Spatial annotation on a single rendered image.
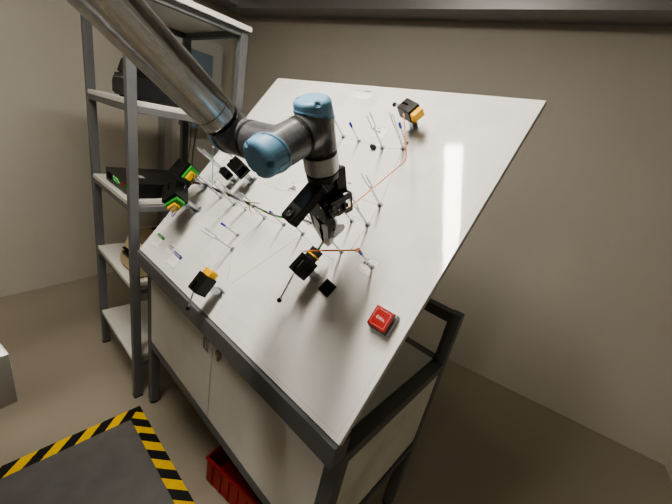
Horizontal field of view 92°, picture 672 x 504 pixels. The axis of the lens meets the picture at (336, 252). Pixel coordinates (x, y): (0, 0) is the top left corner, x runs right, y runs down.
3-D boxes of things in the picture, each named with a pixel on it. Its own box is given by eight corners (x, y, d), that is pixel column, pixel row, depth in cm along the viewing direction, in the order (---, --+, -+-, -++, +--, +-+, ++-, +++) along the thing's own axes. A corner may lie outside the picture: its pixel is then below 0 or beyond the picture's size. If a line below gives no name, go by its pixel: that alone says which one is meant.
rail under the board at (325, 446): (329, 471, 71) (335, 450, 69) (137, 263, 140) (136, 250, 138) (345, 456, 75) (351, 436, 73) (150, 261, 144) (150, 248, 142)
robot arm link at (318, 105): (279, 102, 59) (310, 87, 64) (290, 157, 67) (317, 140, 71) (310, 109, 55) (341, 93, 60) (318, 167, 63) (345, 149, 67)
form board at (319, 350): (143, 250, 140) (139, 248, 139) (279, 81, 158) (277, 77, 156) (342, 445, 71) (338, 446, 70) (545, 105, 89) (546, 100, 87)
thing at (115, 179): (130, 199, 138) (129, 183, 136) (105, 179, 159) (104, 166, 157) (204, 198, 163) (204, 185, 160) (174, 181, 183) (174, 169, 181)
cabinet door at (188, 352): (206, 417, 122) (212, 330, 109) (150, 341, 154) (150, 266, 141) (211, 414, 124) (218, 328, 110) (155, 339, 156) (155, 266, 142)
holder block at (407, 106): (403, 113, 108) (396, 91, 101) (425, 126, 101) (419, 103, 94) (392, 122, 108) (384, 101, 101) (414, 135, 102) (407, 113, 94)
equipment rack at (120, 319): (133, 400, 169) (120, -31, 105) (99, 339, 204) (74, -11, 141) (222, 362, 206) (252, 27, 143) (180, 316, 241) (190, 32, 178)
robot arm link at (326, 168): (315, 165, 63) (293, 152, 68) (318, 185, 67) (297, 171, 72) (344, 152, 66) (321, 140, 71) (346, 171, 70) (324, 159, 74)
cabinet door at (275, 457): (300, 550, 90) (326, 449, 76) (205, 418, 122) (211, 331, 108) (307, 542, 92) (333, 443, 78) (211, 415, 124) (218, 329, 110)
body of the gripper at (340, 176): (354, 213, 78) (351, 168, 70) (325, 229, 75) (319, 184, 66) (334, 200, 83) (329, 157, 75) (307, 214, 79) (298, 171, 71)
